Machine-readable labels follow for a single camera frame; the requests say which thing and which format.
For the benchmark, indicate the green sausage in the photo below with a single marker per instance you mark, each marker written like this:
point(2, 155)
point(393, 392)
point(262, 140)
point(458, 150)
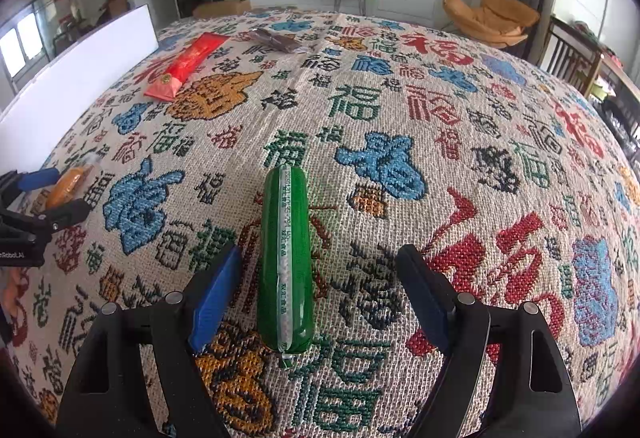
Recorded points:
point(285, 263)

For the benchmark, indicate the red snack packet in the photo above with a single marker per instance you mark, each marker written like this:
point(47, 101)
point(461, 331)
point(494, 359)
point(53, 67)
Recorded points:
point(187, 66)

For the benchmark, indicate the dark dining table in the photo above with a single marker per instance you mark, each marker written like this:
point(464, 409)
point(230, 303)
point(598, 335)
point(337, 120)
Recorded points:
point(590, 58)

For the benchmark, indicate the dark brown snack packet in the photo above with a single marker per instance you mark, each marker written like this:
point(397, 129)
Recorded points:
point(280, 41)

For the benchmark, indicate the orange lounge chair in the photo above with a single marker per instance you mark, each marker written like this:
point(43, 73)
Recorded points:
point(487, 16)

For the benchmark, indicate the window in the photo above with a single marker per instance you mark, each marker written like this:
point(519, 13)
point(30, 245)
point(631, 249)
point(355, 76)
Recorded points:
point(20, 46)

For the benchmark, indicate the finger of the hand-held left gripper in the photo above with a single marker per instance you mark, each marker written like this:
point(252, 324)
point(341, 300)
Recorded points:
point(37, 179)
point(70, 212)

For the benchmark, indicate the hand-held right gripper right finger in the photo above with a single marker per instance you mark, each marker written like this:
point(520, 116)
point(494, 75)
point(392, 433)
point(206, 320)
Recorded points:
point(425, 298)

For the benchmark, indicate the printed blanket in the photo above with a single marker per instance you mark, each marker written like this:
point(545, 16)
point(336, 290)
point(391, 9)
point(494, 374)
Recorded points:
point(400, 118)

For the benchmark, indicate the white box with brown bottom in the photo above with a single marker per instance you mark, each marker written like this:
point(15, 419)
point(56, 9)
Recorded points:
point(75, 68)

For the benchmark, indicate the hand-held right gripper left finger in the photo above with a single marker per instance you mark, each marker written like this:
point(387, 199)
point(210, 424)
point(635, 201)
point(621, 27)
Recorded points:
point(217, 298)

